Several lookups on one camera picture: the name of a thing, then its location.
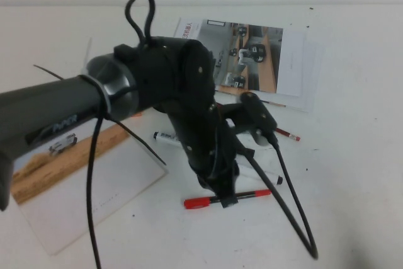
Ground white marker with printed label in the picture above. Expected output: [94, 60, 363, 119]
[153, 130, 183, 144]

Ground red pencil with eraser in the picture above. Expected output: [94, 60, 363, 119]
[274, 127, 301, 142]

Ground black zip tie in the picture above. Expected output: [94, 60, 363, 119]
[78, 75, 167, 165]
[33, 64, 65, 80]

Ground plain white marker black caps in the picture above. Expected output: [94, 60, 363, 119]
[242, 169, 284, 186]

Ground black camera cable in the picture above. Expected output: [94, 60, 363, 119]
[239, 130, 319, 259]

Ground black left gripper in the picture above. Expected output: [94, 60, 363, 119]
[192, 141, 242, 210]

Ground white paper sheet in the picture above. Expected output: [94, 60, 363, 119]
[276, 31, 306, 97]
[283, 23, 326, 113]

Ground brochure with desert vehicle photo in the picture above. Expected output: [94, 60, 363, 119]
[11, 120, 170, 256]

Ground thin wooden pencil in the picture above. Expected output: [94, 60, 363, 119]
[261, 99, 287, 108]

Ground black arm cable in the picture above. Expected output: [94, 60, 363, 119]
[85, 0, 157, 269]

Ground red felt tip pen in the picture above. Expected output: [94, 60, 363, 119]
[183, 188, 271, 211]

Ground brochure with office robots photo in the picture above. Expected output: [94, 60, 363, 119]
[174, 16, 286, 108]

